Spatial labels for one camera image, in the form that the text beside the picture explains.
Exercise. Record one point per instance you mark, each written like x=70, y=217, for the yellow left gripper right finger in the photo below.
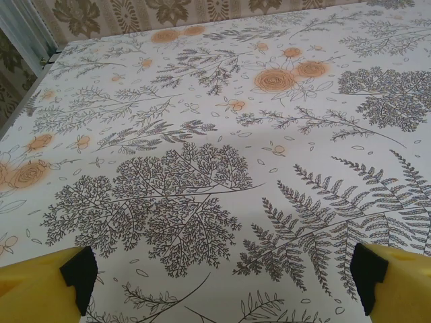
x=404, y=289

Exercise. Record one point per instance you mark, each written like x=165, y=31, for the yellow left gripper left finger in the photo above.
x=33, y=289

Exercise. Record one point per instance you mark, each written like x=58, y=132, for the floral patterned tablecloth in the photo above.
x=215, y=134

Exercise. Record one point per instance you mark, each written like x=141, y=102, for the aluminium frame post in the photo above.
x=27, y=30

